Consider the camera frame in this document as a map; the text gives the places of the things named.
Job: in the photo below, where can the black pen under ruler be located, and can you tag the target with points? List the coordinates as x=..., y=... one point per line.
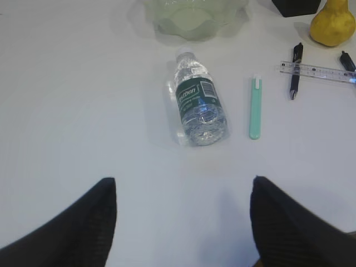
x=297, y=57
x=347, y=62

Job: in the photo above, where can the clear plastic water bottle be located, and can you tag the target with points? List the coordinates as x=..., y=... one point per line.
x=202, y=116

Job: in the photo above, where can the mint green pen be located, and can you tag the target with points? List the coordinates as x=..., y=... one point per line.
x=255, y=108

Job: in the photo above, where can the yellow pear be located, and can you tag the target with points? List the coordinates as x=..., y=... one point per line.
x=334, y=24

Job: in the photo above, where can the clear plastic ruler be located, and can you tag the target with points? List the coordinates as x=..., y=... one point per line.
x=329, y=74

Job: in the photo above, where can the black pen under ruler left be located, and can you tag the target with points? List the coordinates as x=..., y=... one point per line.
x=297, y=57

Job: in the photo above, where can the frosted green wavy plate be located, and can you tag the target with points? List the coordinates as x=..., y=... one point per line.
x=196, y=20

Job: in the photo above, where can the black square pen holder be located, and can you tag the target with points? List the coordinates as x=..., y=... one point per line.
x=293, y=8

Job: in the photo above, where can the black pen under ruler middle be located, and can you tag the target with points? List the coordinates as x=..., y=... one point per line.
x=347, y=62

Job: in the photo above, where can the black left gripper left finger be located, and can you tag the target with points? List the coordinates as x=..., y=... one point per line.
x=81, y=235

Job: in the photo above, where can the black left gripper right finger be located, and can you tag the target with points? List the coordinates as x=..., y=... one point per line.
x=288, y=234

